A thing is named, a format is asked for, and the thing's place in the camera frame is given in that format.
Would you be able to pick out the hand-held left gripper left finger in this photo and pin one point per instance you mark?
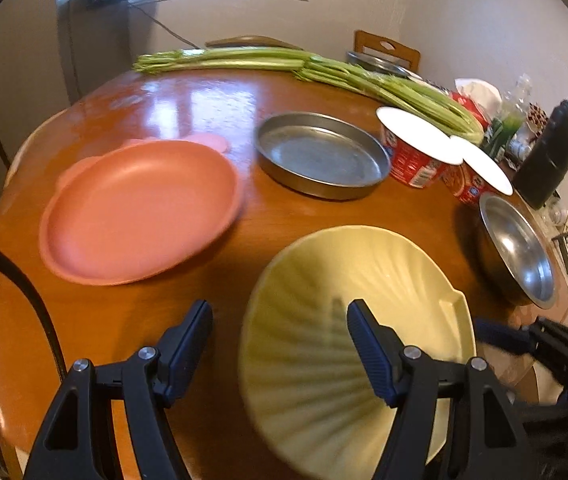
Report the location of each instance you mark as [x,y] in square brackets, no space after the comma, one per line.
[199,332]

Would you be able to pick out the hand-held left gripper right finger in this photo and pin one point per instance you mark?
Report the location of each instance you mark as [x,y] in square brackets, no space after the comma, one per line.
[369,350]

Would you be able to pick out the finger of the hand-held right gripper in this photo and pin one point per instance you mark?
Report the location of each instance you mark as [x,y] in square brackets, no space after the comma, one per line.
[499,335]

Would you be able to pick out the yellow shell-shaped plate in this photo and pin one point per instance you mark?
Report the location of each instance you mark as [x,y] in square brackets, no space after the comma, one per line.
[324,285]

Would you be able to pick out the shiny metal bowl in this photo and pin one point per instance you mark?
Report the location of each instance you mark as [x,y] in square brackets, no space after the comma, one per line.
[514,245]

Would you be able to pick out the pink plate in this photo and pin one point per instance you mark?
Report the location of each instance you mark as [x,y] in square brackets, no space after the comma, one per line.
[134,210]

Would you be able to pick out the red paper bowl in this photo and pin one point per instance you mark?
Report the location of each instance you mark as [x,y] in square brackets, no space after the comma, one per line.
[484,167]
[414,135]

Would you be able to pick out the round metal pan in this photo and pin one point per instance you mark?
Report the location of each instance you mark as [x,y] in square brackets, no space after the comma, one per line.
[319,155]

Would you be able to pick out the small white bottle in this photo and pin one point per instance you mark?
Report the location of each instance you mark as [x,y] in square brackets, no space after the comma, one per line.
[519,150]

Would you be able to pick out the black thermos flask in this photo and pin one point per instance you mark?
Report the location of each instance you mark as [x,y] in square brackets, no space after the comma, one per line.
[554,150]

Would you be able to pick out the glass of green liquid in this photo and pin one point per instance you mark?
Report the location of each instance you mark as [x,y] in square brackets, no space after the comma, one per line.
[501,132]

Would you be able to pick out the bundle of brown sticks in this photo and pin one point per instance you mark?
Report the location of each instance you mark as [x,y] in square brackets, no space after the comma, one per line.
[536,117]

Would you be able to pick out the red tissue pack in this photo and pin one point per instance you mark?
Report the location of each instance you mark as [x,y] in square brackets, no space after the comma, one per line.
[471,107]

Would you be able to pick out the clear glass bottle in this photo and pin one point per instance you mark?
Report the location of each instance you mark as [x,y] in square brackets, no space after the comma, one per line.
[516,97]

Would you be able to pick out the white tissue bag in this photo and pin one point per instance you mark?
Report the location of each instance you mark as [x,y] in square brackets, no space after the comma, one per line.
[479,90]

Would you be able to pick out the celery bunch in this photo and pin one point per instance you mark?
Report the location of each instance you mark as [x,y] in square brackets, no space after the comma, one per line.
[394,87]
[224,57]

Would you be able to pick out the deep metal bowl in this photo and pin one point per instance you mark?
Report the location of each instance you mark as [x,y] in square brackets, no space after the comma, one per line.
[379,64]

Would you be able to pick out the curved-back wooden chair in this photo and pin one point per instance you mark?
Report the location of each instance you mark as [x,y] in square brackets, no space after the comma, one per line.
[249,41]

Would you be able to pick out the wooden chair with cutout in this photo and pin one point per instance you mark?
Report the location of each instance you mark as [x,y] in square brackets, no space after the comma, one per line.
[364,42]

